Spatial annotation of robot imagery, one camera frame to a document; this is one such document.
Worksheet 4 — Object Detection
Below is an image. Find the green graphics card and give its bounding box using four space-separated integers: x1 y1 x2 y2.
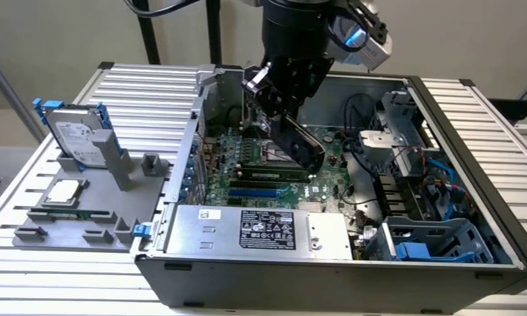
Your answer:
242 86 327 172

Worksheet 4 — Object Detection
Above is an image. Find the silver CPU chip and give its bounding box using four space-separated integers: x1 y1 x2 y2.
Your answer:
43 179 88 207

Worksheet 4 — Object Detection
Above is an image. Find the grey plastic parts rack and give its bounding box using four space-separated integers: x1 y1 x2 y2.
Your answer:
9 129 176 255

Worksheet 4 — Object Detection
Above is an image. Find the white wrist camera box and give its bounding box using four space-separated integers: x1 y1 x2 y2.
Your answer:
348 0 395 70

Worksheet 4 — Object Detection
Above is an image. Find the blue-grey plastic disk bay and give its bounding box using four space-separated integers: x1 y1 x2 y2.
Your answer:
366 215 498 265

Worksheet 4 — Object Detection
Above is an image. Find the blue data wire bundle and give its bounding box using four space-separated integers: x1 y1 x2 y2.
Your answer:
423 157 473 220

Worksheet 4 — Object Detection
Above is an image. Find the CPU socket with metal frame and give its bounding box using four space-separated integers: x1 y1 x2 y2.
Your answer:
255 139 287 163

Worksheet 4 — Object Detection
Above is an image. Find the hard drive in blue caddy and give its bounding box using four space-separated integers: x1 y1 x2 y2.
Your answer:
31 96 132 172

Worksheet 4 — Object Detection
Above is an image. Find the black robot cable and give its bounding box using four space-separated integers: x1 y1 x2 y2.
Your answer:
123 0 203 19

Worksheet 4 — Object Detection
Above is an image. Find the blue expansion slot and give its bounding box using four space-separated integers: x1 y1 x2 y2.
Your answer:
227 186 292 199

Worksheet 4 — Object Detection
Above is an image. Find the black looped power wire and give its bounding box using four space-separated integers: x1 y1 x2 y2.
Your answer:
340 93 379 133

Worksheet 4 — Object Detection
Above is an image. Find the green motherboard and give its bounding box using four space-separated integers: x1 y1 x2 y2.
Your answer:
199 124 362 215

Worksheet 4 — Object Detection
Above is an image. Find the black block behind table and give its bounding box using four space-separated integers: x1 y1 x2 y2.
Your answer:
486 97 527 126

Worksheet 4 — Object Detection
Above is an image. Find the thin black stand pole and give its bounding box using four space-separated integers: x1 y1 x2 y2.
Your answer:
204 0 223 65

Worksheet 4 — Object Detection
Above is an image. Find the green RAM stick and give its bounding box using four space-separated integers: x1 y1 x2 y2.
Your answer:
28 207 116 221

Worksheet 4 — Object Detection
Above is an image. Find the black installed RAM stick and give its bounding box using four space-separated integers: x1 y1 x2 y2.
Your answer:
235 162 311 173
238 170 312 184

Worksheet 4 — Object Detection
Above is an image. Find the aluminium frame post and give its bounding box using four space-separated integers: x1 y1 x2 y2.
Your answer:
0 42 45 143

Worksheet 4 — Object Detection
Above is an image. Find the silver hard disk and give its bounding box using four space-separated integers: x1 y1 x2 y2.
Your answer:
43 107 109 169

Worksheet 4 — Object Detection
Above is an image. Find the silver metal drive cage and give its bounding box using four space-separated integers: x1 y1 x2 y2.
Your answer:
356 90 440 176

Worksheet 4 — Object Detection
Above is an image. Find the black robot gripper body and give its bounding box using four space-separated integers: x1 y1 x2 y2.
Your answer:
262 0 335 61

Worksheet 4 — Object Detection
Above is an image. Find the silver power supply unit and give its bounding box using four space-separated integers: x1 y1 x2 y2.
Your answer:
163 203 354 261

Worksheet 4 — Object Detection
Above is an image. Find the black open PC case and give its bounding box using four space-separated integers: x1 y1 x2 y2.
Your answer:
129 64 527 309

